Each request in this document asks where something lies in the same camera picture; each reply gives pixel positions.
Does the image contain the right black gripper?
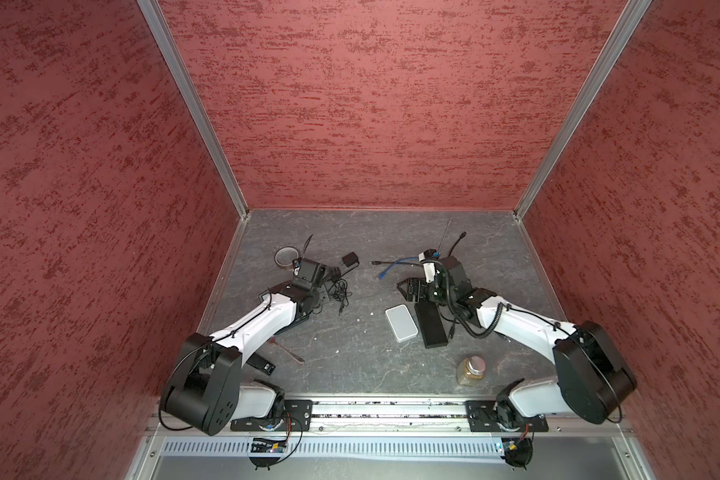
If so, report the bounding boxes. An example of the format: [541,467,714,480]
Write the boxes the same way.
[396,278,455,307]

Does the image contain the black power adapter with cable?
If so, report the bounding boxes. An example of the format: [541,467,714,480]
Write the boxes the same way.
[318,252,360,313]

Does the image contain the white network switch box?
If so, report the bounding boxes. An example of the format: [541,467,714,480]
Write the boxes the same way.
[385,304,418,343]

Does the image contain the blue ethernet cable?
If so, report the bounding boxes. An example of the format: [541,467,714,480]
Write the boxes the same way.
[376,256,422,281]

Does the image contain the black ribbed network switch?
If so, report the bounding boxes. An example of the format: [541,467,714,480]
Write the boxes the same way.
[414,301,448,349]

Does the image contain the black cable with plug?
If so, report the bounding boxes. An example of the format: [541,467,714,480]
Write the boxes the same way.
[370,231,468,341]

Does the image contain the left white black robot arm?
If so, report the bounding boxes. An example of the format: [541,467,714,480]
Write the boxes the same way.
[159,259,330,435]

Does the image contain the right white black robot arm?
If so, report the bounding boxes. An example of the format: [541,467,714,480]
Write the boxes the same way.
[397,251,638,432]

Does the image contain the brown tape roll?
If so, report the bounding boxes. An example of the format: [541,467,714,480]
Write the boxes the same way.
[274,246,301,270]

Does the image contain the amber glass jar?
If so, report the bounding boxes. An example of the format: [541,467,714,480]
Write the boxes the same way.
[456,355,486,386]

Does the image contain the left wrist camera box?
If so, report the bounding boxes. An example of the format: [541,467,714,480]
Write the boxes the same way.
[291,258,309,276]

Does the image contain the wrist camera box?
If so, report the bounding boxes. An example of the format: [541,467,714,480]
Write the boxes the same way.
[291,258,309,276]
[418,249,440,283]

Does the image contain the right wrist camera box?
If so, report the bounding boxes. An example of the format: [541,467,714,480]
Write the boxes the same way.
[418,249,440,283]

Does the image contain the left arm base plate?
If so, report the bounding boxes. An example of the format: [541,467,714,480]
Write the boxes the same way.
[229,399,314,433]

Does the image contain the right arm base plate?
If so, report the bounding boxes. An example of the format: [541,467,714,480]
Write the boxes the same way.
[464,400,549,435]

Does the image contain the aluminium front rail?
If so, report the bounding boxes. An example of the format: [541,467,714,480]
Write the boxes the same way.
[146,393,632,437]

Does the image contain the white slotted cable duct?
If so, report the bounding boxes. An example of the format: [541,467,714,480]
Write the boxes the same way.
[160,436,504,463]

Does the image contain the right metal frame post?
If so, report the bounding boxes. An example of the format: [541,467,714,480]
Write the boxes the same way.
[514,0,652,223]

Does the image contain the metal frame post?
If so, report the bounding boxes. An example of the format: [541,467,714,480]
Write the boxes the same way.
[137,0,250,222]
[514,0,652,223]

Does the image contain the left metal frame post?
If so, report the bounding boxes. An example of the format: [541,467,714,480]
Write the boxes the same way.
[137,0,250,222]

